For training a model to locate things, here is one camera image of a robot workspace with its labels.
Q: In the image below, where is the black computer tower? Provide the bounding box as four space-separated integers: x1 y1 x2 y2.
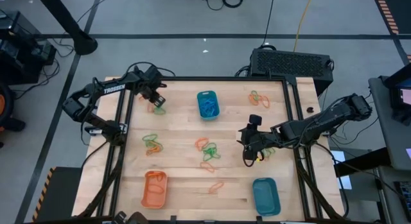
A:
249 47 335 96

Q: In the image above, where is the grey desk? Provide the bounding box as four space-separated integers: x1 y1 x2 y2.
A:
368 74 411 172

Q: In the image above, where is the black orange striped mat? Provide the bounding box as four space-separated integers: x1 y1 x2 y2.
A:
372 0 411 35

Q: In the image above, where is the light teal plastic basket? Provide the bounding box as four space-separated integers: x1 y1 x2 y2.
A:
196 90 221 121

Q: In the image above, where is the dark teal plastic basket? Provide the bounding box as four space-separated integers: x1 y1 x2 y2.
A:
252 177 282 217

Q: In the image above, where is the yellow cable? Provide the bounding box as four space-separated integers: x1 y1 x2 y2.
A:
292 0 315 53

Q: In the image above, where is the orange black wheeled device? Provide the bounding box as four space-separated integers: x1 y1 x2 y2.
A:
0 81 26 135

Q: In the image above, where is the thin black cable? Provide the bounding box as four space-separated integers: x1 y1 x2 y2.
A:
258 0 276 50

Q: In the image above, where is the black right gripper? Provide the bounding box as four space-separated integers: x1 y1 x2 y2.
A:
236 114 277 167

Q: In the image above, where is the black metal table frame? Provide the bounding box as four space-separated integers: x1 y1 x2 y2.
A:
76 65 346 222

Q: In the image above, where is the dark monitor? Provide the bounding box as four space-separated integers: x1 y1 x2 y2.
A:
383 62 411 125

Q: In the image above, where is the black pole stand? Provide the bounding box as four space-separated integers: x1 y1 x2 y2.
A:
33 0 99 56

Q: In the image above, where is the white power box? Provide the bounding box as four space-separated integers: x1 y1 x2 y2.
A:
85 125 109 135

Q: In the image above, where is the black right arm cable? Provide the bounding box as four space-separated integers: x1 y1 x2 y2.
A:
242 148 258 168

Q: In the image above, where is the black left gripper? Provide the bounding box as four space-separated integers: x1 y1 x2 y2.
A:
137 65 168 108

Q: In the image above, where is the orange plastic basket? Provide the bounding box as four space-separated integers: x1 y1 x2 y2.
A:
140 170 168 209

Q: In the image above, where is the black yellow striped mat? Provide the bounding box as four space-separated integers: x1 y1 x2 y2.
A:
31 166 83 223

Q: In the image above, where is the black keyboard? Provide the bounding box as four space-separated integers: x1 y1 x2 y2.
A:
394 180 411 218

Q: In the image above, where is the black equipment cart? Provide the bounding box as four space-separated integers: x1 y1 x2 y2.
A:
0 10 58 87

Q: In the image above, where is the black coiled cable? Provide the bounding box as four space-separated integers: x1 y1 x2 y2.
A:
205 0 244 12

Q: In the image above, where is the black stand beam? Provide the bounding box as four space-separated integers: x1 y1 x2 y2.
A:
333 146 391 177

